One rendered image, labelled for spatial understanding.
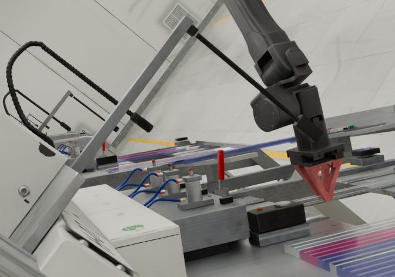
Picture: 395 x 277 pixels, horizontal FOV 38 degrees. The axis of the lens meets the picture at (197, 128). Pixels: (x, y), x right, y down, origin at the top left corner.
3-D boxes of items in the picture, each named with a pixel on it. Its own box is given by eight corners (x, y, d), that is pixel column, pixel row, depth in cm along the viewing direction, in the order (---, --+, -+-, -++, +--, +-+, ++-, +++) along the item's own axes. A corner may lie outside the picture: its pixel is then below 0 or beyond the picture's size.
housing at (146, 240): (117, 254, 111) (106, 182, 110) (198, 347, 64) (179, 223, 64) (75, 264, 108) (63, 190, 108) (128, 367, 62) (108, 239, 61)
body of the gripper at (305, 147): (315, 163, 97) (305, 120, 96) (287, 160, 107) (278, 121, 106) (347, 153, 99) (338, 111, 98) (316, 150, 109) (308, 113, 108)
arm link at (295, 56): (298, 44, 102) (274, 71, 109) (251, 55, 95) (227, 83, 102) (334, 100, 99) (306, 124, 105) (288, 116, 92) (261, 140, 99)
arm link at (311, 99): (322, 79, 101) (299, 83, 106) (295, 87, 97) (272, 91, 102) (331, 117, 102) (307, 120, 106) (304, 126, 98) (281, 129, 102)
